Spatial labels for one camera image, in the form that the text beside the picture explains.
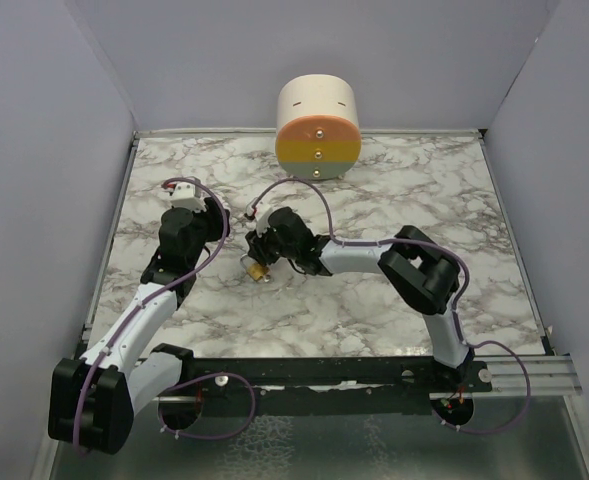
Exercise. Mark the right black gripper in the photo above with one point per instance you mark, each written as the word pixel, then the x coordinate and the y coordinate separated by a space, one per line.
pixel 257 247

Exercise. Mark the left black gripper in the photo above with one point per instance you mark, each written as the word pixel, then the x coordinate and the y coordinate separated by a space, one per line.
pixel 213 217

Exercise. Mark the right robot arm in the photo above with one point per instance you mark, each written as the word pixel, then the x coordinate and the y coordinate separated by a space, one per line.
pixel 429 278

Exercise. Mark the round three-drawer storage box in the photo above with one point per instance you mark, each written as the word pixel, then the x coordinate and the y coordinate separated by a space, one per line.
pixel 317 129

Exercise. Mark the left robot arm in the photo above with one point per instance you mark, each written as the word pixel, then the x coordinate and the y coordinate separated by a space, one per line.
pixel 95 398

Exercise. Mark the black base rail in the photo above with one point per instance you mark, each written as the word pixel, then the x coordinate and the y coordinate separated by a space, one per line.
pixel 233 387

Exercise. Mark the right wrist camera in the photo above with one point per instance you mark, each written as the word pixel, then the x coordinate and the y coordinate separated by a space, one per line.
pixel 258 215

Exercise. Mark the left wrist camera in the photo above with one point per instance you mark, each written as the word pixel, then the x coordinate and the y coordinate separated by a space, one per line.
pixel 187 196

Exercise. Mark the large brass padlock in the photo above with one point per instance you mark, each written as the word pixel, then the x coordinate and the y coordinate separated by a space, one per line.
pixel 253 268

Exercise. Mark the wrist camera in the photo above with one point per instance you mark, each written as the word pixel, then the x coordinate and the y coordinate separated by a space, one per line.
pixel 187 196
pixel 258 215

